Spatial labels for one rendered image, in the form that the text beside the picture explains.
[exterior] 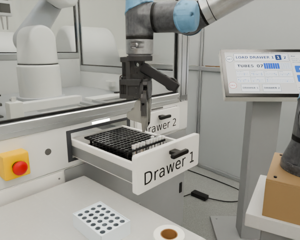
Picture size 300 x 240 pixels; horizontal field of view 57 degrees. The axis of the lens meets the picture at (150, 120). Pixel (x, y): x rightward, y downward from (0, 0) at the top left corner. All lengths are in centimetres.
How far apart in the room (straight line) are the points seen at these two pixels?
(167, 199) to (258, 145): 62
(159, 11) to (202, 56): 208
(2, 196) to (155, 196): 73
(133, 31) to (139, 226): 50
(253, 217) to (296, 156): 20
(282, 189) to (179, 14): 51
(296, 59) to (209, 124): 130
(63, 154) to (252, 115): 107
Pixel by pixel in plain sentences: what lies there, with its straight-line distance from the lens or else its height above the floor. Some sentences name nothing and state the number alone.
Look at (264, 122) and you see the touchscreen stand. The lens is 169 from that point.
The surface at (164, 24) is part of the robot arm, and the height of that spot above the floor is 126.
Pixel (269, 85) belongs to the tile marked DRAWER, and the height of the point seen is 101.
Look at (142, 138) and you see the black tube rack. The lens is 96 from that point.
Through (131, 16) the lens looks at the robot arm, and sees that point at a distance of 76.
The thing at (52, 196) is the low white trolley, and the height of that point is 76.
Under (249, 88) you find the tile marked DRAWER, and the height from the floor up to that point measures 100.
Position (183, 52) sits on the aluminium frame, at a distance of 137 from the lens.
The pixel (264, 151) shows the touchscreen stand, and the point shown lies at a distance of 174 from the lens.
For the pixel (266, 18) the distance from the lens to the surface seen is 247.
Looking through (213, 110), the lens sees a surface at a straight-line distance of 276.
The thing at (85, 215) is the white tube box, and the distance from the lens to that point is 74.
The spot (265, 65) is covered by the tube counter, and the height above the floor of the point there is 111.
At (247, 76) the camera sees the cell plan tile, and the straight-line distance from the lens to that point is 158.
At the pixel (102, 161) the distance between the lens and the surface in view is 87.
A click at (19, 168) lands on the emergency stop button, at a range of 85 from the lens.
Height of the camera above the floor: 119
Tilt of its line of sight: 14 degrees down
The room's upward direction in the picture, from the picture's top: straight up
